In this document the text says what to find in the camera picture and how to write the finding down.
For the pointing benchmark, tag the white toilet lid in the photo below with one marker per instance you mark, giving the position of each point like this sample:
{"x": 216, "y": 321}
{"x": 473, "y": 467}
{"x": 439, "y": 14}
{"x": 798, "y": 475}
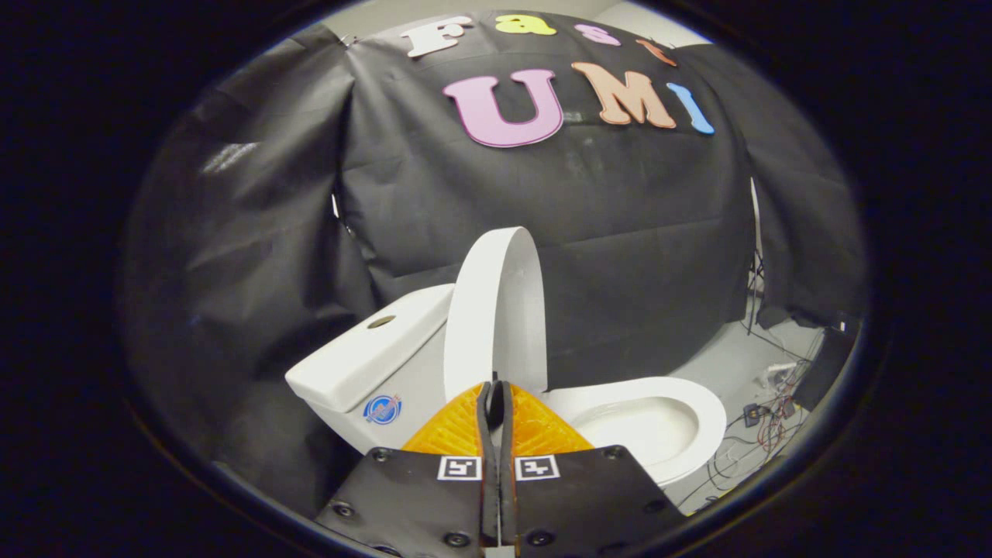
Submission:
{"x": 496, "y": 310}

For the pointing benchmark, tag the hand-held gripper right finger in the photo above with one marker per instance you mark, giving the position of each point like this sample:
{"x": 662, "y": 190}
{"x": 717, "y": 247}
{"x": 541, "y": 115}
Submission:
{"x": 508, "y": 480}

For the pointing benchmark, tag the black backdrop cloth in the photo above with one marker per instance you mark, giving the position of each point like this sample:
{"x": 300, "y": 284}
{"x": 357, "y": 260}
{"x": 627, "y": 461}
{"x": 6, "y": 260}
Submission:
{"x": 620, "y": 232}

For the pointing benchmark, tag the white toilet seat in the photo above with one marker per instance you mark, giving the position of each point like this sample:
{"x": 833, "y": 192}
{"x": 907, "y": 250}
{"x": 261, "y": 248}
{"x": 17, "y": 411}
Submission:
{"x": 701, "y": 415}

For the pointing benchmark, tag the white ceramic toilet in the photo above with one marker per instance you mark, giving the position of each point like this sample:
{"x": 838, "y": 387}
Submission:
{"x": 364, "y": 364}

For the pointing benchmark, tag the small black device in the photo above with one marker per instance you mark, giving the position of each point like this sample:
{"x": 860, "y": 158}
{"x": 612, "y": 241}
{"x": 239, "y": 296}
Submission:
{"x": 753, "y": 415}

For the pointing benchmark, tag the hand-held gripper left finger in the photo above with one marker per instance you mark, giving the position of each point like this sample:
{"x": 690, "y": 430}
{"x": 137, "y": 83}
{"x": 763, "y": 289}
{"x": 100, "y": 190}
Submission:
{"x": 487, "y": 480}

